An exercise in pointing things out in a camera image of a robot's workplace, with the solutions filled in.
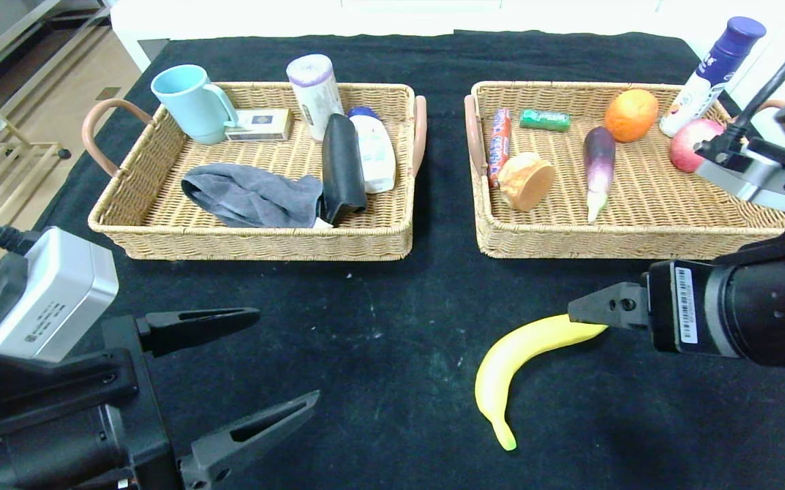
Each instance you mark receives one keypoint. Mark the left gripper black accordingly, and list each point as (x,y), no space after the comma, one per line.
(141,395)

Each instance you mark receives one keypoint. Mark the purple eggplant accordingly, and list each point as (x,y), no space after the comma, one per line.
(600,163)

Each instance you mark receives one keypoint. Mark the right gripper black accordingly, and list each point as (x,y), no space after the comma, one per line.
(682,306)

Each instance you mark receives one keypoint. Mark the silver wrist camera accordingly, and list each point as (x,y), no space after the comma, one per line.
(753,177)
(52,299)

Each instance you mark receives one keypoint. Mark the orange fruit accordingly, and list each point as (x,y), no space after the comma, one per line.
(630,116)

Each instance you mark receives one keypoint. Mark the black tablecloth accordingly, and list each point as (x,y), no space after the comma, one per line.
(392,381)

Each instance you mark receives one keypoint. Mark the orange-red candy tube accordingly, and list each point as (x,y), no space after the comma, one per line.
(500,136)

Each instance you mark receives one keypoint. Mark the small white card box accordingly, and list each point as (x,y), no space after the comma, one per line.
(259,125)

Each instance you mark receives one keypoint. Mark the white lotion bottle blue cap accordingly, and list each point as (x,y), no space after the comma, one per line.
(378,155)

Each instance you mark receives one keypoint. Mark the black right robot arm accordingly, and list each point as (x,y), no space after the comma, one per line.
(773,306)

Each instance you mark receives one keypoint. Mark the light wooden wheeled rack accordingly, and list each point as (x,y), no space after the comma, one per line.
(4,197)

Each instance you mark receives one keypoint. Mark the white bottle purple cap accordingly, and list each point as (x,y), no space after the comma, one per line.
(705,80)

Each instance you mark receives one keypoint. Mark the grey cloth with white tag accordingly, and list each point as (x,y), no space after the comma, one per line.
(249,194)

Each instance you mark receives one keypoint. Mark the toy burger bun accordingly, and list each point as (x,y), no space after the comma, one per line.
(525,182)

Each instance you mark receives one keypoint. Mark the yellow banana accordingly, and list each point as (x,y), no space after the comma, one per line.
(515,354)

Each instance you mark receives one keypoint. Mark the green candy pack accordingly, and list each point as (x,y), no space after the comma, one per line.
(545,121)

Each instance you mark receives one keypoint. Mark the red apple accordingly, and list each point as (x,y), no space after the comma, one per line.
(685,146)

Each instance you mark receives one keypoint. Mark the purple-topped beige roll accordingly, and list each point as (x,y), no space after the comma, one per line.
(314,95)

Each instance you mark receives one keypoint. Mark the light blue plastic mug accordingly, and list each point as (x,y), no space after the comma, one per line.
(189,104)

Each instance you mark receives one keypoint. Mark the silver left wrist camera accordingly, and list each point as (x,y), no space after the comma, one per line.
(52,299)

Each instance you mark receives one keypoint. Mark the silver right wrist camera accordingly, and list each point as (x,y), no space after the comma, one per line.
(753,177)

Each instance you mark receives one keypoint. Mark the black glasses case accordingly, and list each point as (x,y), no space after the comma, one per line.
(342,170)

